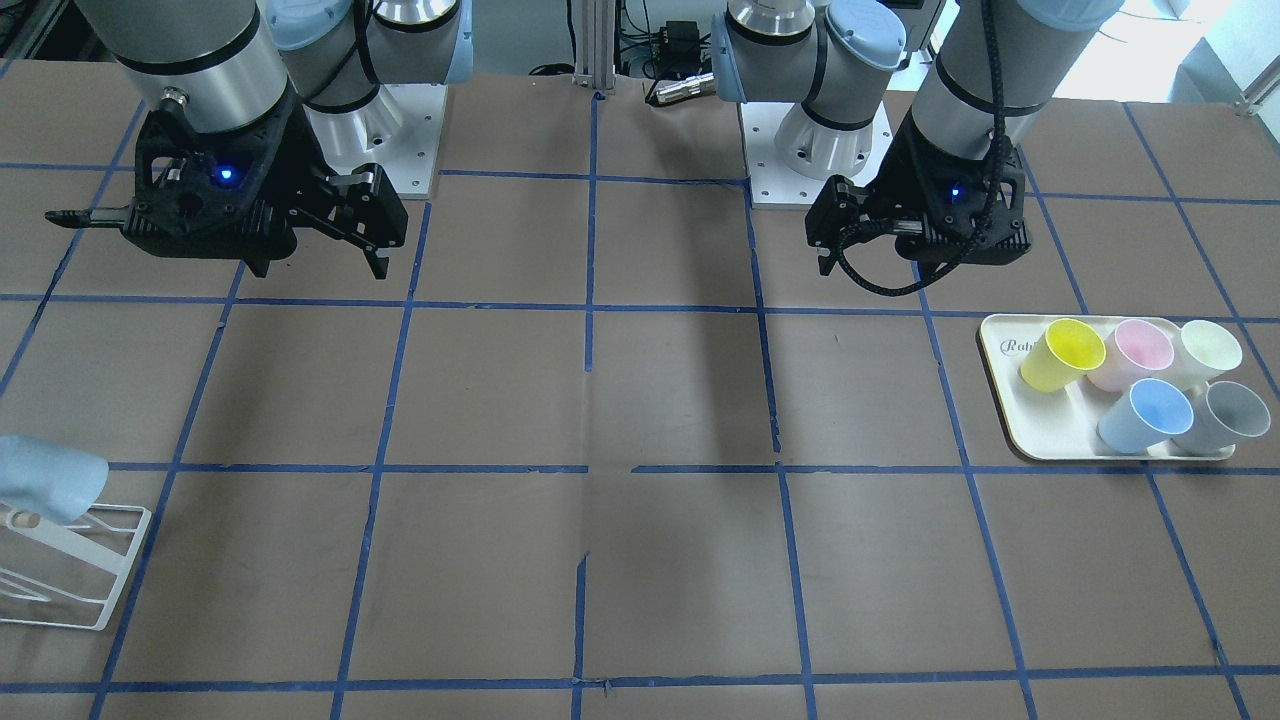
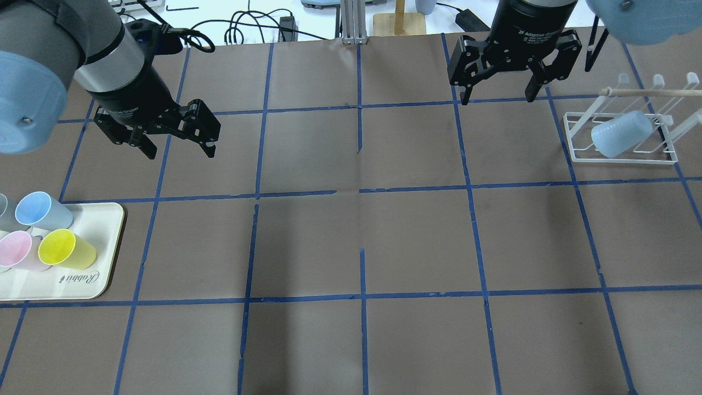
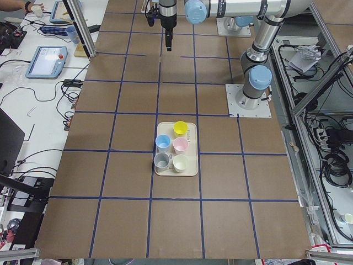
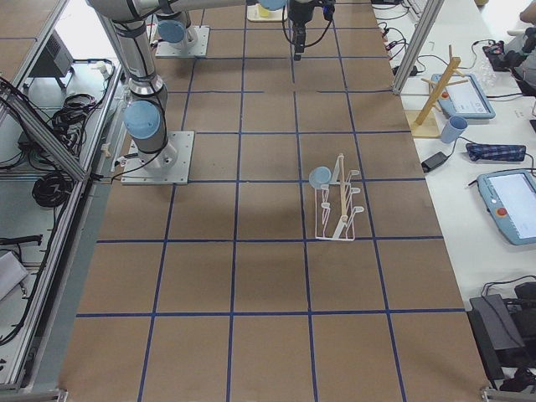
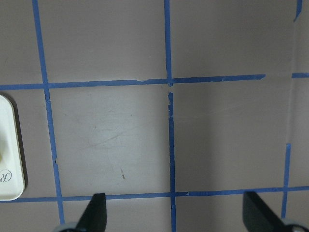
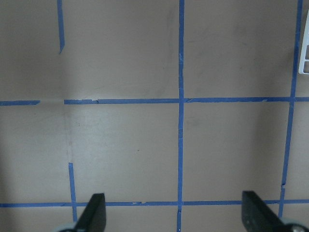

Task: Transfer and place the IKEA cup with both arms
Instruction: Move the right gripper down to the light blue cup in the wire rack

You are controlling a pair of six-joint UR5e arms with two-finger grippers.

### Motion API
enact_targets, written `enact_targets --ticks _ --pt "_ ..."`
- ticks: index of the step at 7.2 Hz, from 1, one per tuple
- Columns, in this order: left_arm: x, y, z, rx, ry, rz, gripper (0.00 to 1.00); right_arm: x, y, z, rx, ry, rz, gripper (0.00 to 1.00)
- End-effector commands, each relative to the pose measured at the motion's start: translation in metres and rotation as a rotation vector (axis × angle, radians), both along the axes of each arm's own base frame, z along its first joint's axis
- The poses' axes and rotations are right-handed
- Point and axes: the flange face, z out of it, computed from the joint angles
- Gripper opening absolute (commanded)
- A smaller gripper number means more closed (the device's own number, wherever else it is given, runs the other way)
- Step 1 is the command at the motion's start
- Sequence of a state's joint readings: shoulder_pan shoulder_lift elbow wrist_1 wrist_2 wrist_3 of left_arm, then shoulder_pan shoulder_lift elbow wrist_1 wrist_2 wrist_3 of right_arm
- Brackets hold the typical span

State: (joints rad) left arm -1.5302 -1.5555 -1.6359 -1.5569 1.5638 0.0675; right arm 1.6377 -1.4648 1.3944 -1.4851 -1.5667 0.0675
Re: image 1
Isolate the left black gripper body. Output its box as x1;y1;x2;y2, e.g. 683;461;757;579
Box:
806;117;1032;266

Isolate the pink cup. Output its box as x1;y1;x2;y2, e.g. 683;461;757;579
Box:
1085;318;1175;393

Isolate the white wire cup rack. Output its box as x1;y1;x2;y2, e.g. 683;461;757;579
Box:
3;503;152;632

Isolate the light blue ribbed cup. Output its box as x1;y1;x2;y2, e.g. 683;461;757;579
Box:
1;436;109;525

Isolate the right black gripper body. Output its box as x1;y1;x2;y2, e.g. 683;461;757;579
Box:
118;85;337;277

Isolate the cream white cup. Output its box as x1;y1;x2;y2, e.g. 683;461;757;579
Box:
1164;319;1243;389

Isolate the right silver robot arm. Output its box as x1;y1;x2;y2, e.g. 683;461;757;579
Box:
45;1;474;281

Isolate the cream plastic tray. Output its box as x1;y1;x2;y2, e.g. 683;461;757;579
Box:
977;313;1236;462

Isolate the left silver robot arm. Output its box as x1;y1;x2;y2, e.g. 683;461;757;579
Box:
710;1;1121;296

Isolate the yellow cup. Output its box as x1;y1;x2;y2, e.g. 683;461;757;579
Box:
1019;318;1107;393

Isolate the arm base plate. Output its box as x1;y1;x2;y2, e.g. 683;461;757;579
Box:
305;85;449;200
739;102;892;209

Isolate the black braided cable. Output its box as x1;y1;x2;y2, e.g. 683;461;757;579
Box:
836;0;1012;297

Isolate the grey cup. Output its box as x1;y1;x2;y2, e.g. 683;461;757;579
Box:
1171;380;1272;455

